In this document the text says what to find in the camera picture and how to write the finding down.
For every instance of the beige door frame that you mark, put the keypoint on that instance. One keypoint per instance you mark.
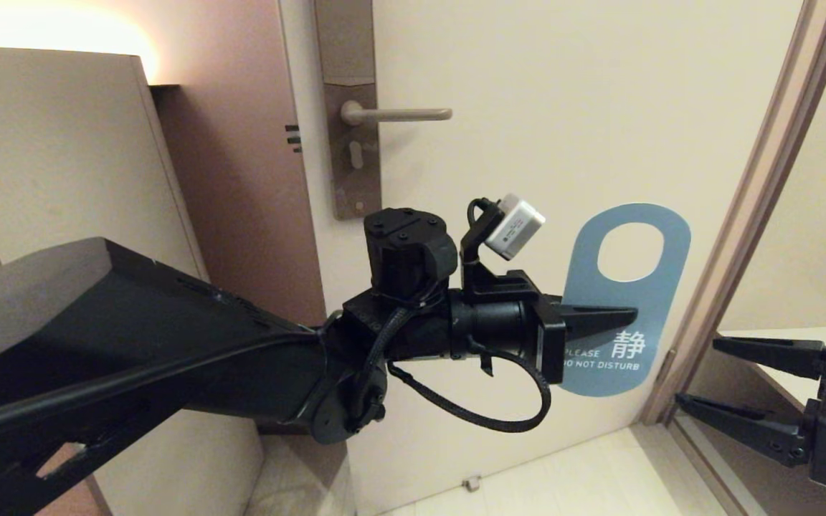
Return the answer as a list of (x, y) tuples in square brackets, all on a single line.
[(743, 215)]

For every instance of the black camera bracket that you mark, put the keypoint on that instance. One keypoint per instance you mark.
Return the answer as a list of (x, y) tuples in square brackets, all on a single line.
[(474, 251)]

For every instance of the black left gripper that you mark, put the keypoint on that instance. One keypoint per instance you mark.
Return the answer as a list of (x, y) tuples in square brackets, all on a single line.
[(499, 330)]

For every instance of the white shelf board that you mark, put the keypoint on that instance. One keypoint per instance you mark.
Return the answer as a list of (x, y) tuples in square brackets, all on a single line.
[(796, 388)]

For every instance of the white door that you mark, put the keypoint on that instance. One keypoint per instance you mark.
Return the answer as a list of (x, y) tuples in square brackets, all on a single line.
[(563, 107)]

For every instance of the metal lock plate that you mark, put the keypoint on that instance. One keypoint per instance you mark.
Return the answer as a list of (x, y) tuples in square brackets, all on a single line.
[(348, 57)]

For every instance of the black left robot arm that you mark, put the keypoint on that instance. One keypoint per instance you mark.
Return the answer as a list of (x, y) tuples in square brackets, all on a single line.
[(169, 344)]

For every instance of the small grey floor doorstop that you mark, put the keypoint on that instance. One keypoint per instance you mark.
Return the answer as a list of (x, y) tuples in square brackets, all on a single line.
[(470, 484)]

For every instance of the beige upright panel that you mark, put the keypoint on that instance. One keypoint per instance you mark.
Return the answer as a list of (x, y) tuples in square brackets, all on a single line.
[(62, 143)]

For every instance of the blue do-not-disturb door hanger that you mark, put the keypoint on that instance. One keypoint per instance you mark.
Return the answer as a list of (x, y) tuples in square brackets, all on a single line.
[(628, 308)]

